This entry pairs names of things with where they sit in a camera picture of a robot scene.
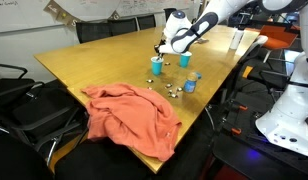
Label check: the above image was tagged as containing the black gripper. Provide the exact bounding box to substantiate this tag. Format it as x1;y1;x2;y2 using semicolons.
154;39;166;60

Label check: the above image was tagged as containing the left blue plastic cup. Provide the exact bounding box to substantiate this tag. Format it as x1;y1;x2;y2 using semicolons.
151;56;164;75

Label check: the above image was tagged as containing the blue plastic cup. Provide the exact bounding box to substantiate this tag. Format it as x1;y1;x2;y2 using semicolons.
151;56;164;75
180;52;192;68

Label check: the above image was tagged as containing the right blue plastic cup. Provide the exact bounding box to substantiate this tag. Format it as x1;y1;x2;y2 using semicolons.
180;52;192;68

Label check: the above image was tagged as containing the wrapped sweet centre cluster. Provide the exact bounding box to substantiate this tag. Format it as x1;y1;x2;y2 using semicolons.
165;83;173;88

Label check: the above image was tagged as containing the wrapped sweet cluster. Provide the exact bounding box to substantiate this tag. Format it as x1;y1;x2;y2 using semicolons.
169;93;178;98
165;83;173;88

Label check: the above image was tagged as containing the black office chair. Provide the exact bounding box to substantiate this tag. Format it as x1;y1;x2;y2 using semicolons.
108;18;137;36
76;22;111;43
163;8;176;22
137;14;156;30
0;64;81;164

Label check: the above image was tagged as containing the wrapped sweet near jar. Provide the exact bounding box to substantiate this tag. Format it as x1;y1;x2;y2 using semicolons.
176;87;183;92

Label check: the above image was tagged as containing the wrapped sweet front cluster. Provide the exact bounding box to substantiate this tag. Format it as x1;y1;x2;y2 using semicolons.
169;93;178;98

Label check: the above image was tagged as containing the black office chair far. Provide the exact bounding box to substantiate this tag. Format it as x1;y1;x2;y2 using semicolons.
163;8;176;22

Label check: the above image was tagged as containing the peanut butter jar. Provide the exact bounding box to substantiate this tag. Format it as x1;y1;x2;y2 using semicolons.
184;72;198;93

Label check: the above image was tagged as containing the orange cloth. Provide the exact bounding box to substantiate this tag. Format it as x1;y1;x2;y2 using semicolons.
82;83;182;161

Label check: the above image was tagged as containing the white bottle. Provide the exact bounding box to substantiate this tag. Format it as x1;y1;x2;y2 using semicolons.
230;29;244;50

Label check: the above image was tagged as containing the bunting banner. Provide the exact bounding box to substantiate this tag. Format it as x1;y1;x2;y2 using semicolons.
43;0;121;26

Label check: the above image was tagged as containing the orange armchair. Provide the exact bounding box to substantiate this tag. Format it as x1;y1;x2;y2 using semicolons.
256;25;297;62

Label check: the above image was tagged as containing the black robot cart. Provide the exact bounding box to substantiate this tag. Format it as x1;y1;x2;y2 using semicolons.
200;49;308;180

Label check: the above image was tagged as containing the black office chair left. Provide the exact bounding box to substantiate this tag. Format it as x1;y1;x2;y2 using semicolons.
0;64;81;164

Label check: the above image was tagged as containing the black chair foreground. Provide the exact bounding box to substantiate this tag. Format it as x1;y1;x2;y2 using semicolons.
0;131;54;180

